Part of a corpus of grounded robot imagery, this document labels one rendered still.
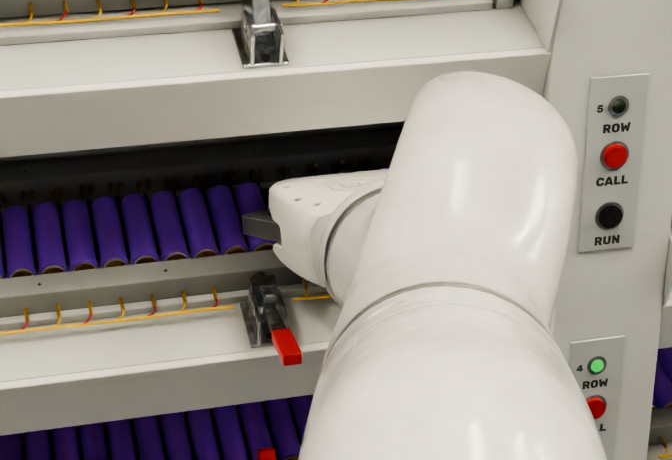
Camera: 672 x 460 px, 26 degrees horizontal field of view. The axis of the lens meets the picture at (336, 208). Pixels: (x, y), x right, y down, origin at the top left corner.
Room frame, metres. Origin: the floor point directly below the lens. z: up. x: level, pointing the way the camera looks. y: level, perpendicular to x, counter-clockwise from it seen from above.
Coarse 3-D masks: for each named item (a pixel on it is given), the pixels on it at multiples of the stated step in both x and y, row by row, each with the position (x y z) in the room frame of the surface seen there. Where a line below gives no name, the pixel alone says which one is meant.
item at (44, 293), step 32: (224, 256) 0.88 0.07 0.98; (256, 256) 0.88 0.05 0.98; (0, 288) 0.84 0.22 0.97; (32, 288) 0.84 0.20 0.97; (64, 288) 0.84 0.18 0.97; (96, 288) 0.84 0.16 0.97; (128, 288) 0.85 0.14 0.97; (160, 288) 0.86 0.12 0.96; (192, 288) 0.86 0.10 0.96; (224, 288) 0.87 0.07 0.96; (128, 320) 0.84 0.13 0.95
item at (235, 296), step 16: (288, 288) 0.88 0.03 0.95; (304, 288) 0.88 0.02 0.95; (320, 288) 0.88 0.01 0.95; (128, 304) 0.85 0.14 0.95; (144, 304) 0.85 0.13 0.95; (160, 304) 0.85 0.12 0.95; (176, 304) 0.86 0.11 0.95; (192, 304) 0.86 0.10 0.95; (208, 304) 0.86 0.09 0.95; (0, 320) 0.83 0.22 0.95; (16, 320) 0.83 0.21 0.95; (32, 320) 0.83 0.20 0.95; (48, 320) 0.83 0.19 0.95; (64, 320) 0.84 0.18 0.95; (80, 320) 0.84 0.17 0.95
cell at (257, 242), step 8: (248, 184) 0.96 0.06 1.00; (256, 184) 0.96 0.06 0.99; (240, 192) 0.95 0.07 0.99; (248, 192) 0.95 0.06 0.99; (256, 192) 0.95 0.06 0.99; (240, 200) 0.94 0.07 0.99; (248, 200) 0.94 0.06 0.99; (256, 200) 0.94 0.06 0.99; (240, 208) 0.94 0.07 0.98; (248, 208) 0.93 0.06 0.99; (256, 208) 0.93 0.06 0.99; (264, 208) 0.94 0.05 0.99; (248, 240) 0.91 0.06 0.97; (256, 240) 0.90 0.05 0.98; (264, 240) 0.90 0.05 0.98; (256, 248) 0.90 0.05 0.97
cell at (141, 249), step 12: (120, 204) 0.94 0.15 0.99; (132, 204) 0.93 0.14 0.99; (144, 204) 0.93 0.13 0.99; (132, 216) 0.92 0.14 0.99; (144, 216) 0.92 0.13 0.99; (132, 228) 0.91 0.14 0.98; (144, 228) 0.90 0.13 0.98; (132, 240) 0.90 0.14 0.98; (144, 240) 0.89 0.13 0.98; (132, 252) 0.89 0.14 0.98; (144, 252) 0.88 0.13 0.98; (156, 252) 0.89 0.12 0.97; (132, 264) 0.88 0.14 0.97
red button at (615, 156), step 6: (618, 144) 0.88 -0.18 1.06; (606, 150) 0.87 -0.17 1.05; (612, 150) 0.87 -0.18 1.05; (618, 150) 0.87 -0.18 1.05; (624, 150) 0.88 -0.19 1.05; (606, 156) 0.87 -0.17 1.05; (612, 156) 0.87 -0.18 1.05; (618, 156) 0.87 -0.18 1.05; (624, 156) 0.88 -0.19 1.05; (606, 162) 0.87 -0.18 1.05; (612, 162) 0.87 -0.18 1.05; (618, 162) 0.87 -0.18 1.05; (624, 162) 0.88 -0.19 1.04
